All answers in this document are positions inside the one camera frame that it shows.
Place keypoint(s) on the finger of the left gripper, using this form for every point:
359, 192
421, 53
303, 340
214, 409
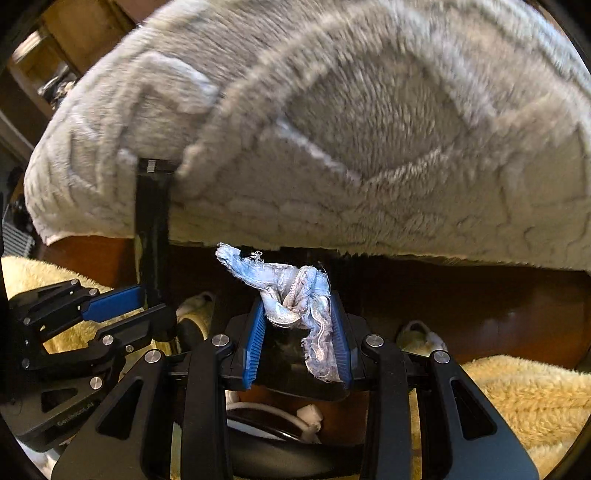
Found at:
142, 328
113, 304

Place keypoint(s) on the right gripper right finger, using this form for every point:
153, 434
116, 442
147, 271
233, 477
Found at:
348, 333

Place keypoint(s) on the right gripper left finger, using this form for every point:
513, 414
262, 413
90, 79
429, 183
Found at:
246, 332

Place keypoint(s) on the blue white tissue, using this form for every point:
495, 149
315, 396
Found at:
293, 297

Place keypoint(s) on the yellow fluffy rug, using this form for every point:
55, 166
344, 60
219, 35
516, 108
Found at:
545, 405

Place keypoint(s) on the grey fluffy bed blanket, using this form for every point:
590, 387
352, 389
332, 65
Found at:
456, 129

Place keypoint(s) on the brown wooden wardrobe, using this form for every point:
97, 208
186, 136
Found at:
40, 40

